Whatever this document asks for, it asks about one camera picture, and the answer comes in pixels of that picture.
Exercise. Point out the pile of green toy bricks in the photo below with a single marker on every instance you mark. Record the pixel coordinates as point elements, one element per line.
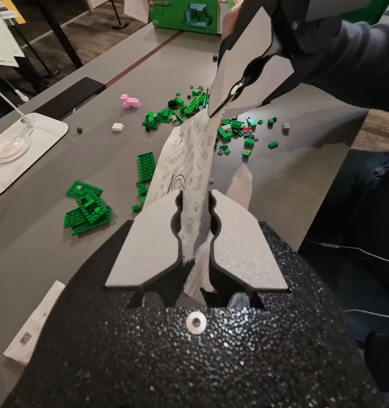
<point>181,106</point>

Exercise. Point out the black table leg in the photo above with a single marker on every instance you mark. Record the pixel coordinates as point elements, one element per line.
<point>58,32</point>

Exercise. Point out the pink toy brick pig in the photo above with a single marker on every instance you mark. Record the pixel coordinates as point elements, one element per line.
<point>130,102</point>

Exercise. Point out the white toy brick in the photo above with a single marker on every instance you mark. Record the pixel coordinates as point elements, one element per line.
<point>117,127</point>

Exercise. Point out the green toy bricks beside bag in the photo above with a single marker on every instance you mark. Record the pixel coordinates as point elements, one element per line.
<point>141,191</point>

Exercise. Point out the green toy base plate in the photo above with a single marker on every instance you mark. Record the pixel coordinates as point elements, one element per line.
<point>146,167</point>

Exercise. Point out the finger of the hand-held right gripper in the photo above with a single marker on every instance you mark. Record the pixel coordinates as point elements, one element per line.
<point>271,79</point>
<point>245,44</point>

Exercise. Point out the white rod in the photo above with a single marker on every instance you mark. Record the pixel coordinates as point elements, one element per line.
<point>20,94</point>

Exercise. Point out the scattered green toy bricks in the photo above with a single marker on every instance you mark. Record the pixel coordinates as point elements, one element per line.
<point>232,126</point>

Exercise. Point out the stack of green toy plates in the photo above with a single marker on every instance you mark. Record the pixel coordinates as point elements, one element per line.
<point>86,210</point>

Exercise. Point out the yellow flyer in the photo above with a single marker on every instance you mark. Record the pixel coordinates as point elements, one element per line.
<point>12,11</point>

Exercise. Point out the white paper sheet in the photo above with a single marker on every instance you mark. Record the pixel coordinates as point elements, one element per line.
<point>3,41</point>

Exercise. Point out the person's right hand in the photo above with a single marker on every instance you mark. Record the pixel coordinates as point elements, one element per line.
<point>230,20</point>

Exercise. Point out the white printed paper bag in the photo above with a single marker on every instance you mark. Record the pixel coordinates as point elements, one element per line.
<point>188,153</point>

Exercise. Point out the person's right forearm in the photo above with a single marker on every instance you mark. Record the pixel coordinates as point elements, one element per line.
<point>357,63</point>

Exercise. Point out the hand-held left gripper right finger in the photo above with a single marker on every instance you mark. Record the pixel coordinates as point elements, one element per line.
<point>245,251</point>

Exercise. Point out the grey desk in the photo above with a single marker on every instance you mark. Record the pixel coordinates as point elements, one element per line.
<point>54,261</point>

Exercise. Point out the white paper packet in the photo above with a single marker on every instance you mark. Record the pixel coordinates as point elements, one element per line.
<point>38,325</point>

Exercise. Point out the green toy set box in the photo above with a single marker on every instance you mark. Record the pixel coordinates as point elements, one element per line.
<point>181,16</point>

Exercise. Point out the person's leg in jeans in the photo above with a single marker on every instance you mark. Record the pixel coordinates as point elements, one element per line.
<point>363,178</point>

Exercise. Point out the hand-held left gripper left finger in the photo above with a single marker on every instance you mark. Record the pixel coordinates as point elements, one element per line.
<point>143,248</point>

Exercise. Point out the black desk mat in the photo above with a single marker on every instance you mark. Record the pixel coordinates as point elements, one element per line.
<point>70,97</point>

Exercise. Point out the grey toy brick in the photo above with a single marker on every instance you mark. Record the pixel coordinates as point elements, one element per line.
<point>286,127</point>

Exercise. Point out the black stanchion base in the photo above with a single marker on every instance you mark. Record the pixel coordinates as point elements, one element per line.
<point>120,25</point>

